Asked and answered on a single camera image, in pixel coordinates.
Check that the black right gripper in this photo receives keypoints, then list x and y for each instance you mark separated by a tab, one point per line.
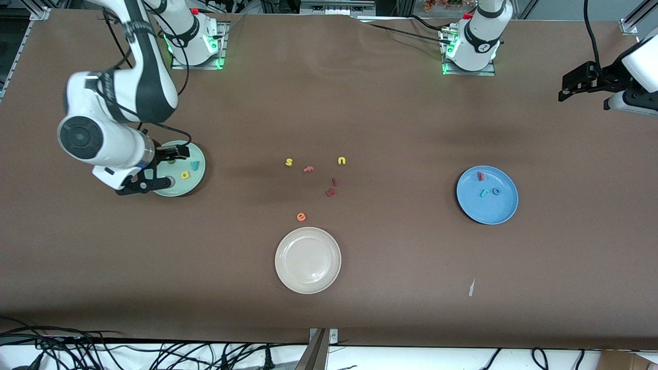
160	154

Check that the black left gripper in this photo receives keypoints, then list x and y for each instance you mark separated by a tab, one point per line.
608	75

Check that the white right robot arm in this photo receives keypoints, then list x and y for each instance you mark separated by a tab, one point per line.
118	149

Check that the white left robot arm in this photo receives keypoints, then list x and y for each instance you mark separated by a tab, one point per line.
478	41

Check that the green plate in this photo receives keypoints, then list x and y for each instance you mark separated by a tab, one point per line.
198	181

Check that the blue plate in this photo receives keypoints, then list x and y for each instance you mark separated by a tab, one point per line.
493	210

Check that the orange artificial flowers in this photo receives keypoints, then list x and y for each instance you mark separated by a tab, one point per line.
442	4

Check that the dark red foam letter k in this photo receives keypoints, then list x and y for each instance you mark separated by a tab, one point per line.
330	192

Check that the cream plate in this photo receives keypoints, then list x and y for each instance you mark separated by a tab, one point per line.
308	260

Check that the grey metal device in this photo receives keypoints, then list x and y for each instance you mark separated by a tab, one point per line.
336	7

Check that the white tape scrap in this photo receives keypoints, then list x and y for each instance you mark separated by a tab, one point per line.
471	288

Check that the aluminium profile beam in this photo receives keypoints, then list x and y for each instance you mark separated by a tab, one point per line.
316	354

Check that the cardboard box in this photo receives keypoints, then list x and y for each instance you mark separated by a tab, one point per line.
622	362

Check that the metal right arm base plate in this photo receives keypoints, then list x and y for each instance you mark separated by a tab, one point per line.
198	67

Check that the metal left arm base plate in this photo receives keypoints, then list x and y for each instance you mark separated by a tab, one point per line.
470	73

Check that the silver corner bracket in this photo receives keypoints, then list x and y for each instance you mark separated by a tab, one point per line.
334	336

